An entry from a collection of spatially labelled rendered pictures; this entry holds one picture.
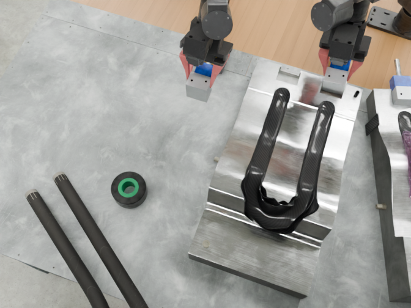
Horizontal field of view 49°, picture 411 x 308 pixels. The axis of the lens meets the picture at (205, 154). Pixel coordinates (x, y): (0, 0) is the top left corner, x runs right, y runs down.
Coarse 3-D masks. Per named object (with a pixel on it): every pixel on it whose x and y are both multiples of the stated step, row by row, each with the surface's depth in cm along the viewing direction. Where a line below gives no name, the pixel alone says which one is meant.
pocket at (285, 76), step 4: (280, 68) 111; (280, 72) 112; (284, 72) 112; (288, 72) 111; (292, 72) 111; (276, 76) 110; (280, 76) 112; (284, 76) 112; (288, 76) 112; (292, 76) 112; (296, 76) 112; (280, 80) 112; (284, 80) 112; (288, 80) 112; (292, 80) 112; (296, 80) 112; (296, 84) 111
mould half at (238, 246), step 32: (256, 64) 110; (256, 96) 107; (320, 96) 107; (352, 96) 107; (256, 128) 104; (288, 128) 104; (352, 128) 104; (224, 160) 96; (288, 160) 99; (224, 192) 93; (288, 192) 93; (320, 192) 93; (224, 224) 98; (320, 224) 90; (192, 256) 97; (224, 256) 95; (256, 256) 95; (288, 256) 95; (288, 288) 92
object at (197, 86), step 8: (208, 64) 103; (192, 72) 100; (200, 72) 102; (208, 72) 102; (192, 80) 100; (200, 80) 100; (208, 80) 100; (192, 88) 100; (200, 88) 99; (208, 88) 99; (192, 96) 103; (200, 96) 102; (208, 96) 103
